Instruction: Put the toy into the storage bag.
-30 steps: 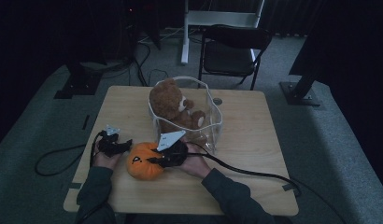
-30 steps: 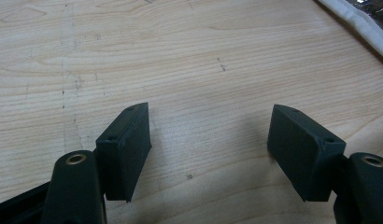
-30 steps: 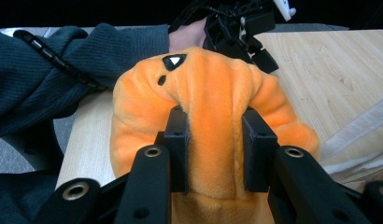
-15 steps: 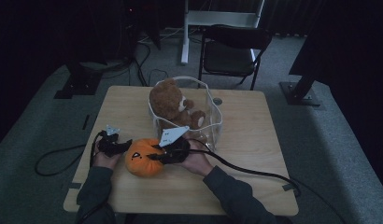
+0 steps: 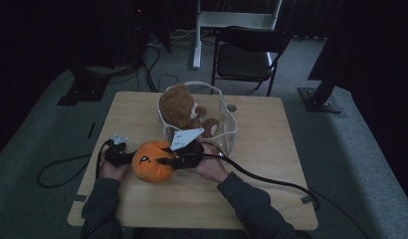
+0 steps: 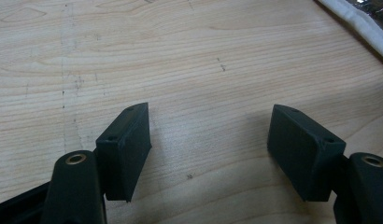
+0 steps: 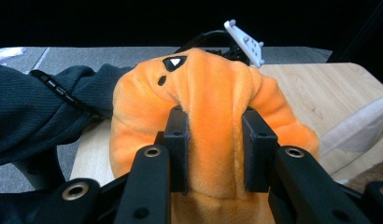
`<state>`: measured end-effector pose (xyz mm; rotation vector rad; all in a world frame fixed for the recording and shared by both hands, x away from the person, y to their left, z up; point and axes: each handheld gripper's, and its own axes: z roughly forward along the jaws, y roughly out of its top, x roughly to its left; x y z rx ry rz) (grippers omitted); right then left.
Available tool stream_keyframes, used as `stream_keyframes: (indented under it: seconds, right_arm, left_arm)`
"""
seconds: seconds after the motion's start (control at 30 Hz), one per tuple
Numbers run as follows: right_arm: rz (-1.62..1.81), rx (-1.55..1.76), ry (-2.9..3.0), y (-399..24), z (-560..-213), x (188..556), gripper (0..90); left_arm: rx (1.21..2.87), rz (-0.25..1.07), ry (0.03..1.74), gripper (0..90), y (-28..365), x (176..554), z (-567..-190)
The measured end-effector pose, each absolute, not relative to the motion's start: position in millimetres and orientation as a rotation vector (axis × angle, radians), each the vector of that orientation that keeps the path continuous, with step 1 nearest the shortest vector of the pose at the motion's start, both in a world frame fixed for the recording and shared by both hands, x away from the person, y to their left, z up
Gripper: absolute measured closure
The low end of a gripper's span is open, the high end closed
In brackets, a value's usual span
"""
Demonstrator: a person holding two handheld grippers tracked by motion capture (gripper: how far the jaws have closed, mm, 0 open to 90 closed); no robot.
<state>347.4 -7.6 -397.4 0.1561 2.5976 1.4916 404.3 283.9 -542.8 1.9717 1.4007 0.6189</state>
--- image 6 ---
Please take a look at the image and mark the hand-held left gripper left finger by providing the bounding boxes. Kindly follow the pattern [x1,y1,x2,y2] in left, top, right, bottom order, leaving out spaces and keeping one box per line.
[95,102,152,203]

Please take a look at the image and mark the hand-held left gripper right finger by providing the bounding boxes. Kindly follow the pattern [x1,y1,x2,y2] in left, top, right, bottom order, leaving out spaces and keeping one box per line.
[267,104,347,203]

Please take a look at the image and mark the white cloth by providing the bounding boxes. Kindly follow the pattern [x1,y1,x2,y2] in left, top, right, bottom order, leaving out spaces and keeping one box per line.
[315,0,383,63]

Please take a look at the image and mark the shiny dark plastic sheet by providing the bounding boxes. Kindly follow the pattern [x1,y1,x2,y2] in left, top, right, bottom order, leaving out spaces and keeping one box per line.
[345,0,383,32]

